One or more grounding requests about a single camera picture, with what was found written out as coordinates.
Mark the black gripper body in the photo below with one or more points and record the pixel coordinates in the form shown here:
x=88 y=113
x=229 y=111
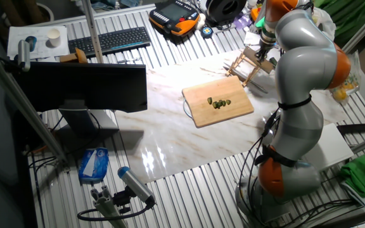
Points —
x=265 y=50

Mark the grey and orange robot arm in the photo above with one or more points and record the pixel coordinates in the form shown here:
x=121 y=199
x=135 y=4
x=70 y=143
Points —
x=303 y=63

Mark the short cucumber segment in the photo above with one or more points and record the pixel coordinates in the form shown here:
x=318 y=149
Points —
x=273 y=61

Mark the cut cucumber slice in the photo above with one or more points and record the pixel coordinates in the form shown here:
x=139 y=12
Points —
x=215 y=104
x=224 y=102
x=209 y=100
x=220 y=103

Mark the white paper card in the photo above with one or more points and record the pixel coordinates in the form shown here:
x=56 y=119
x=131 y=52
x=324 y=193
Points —
x=251 y=38

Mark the wooden peg knife rack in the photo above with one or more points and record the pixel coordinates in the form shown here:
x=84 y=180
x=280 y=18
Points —
x=249 y=77

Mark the pointed steel kitchen knife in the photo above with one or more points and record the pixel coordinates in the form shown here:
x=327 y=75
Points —
x=255 y=85

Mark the purple plastic bag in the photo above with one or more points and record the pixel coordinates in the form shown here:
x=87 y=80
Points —
x=242 y=22

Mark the orange plastic object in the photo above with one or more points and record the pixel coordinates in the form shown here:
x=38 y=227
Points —
x=254 y=13

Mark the white plastic bag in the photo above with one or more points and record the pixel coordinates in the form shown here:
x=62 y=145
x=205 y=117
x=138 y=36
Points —
x=326 y=22

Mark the white rounded toy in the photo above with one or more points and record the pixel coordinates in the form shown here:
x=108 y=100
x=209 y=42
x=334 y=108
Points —
x=201 y=21

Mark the orange and black teach pendant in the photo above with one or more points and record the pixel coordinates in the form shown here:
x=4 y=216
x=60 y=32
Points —
x=176 y=16

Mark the green curtain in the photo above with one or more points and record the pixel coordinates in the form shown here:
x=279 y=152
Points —
x=356 y=16

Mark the long aluminium bar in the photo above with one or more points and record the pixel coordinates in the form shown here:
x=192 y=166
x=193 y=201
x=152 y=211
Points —
x=364 y=28

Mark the white flat box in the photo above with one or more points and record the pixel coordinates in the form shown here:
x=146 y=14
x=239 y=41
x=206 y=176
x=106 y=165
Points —
x=331 y=145

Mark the black flat bar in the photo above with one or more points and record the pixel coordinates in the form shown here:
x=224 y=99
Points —
x=360 y=127

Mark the black keyboard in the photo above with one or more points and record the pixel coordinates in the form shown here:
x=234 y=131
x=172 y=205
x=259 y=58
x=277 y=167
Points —
x=109 y=41

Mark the green cloth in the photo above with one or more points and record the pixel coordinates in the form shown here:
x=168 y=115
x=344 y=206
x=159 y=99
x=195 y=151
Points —
x=363 y=174

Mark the black computer monitor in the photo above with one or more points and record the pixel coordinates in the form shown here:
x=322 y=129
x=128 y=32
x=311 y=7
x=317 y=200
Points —
x=81 y=87

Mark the brown cardboard piece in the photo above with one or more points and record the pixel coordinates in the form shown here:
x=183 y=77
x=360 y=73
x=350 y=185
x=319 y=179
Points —
x=74 y=56

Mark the blue tissue pack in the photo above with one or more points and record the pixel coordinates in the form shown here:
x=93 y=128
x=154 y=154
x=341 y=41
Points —
x=93 y=164

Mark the white paper cup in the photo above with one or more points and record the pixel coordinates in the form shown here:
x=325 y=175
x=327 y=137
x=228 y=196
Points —
x=54 y=38

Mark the white round bin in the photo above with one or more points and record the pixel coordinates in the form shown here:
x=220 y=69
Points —
x=47 y=11

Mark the aluminium profile stub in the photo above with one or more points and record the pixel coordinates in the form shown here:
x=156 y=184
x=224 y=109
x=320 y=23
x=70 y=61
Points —
x=105 y=206

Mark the white paper sheet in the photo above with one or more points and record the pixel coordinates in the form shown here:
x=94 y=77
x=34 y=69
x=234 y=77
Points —
x=40 y=50

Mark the dark blue mouse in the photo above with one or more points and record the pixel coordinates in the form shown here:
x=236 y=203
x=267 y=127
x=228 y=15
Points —
x=32 y=42

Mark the green wrist mount plate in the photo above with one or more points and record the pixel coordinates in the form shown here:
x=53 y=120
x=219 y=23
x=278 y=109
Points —
x=260 y=23

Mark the upright aluminium post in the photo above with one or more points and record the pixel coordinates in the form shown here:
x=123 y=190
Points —
x=92 y=31

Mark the silver camera with blue cap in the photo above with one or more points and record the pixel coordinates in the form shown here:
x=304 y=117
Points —
x=136 y=185

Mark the silver camera on pole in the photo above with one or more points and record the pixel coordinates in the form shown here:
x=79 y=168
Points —
x=24 y=55

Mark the slanted aluminium frame bar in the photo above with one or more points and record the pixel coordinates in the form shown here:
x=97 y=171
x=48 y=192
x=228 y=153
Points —
x=22 y=100

